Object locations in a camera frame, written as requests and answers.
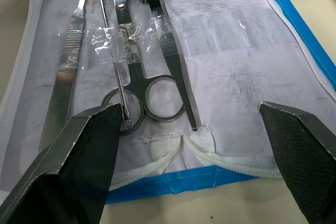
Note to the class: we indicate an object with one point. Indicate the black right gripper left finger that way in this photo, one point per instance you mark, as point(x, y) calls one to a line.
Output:
point(78, 161)

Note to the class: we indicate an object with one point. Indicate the silver tweezers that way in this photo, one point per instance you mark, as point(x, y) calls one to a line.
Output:
point(181, 77)

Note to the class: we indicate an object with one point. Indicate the blue surgical instrument pack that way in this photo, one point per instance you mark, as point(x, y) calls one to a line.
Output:
point(223, 77)

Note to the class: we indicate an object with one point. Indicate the silver surgical scissors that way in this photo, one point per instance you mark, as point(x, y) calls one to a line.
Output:
point(122, 11)

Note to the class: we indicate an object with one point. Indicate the clear adhesive tape strip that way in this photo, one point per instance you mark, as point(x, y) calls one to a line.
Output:
point(105, 40)

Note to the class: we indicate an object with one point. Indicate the thin silver probe needle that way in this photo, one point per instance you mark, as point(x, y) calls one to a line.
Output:
point(104, 14)

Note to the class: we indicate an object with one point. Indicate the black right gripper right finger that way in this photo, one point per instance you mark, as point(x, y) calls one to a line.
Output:
point(302, 155)

